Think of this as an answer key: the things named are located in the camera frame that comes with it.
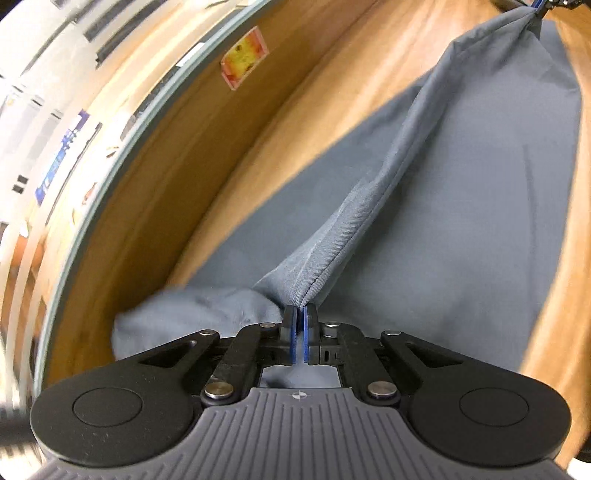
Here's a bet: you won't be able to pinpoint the blue sign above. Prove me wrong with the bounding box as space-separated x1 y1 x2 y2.
34 110 89 206

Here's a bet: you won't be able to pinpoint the frosted striped glass partition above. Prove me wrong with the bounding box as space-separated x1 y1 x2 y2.
0 0 264 416

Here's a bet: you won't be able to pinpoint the red and yellow sticker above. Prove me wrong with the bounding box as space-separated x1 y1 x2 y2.
221 27 269 92

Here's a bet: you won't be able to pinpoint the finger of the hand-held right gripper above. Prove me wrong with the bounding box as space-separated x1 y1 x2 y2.
531 0 583 18

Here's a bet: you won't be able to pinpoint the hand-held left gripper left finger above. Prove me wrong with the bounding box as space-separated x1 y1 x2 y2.
139 305 298 408

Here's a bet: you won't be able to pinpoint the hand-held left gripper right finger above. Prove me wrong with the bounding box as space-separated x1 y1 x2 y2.
302 302 451 409

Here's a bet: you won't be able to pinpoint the grey pants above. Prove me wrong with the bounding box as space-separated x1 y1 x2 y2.
113 4 583 393

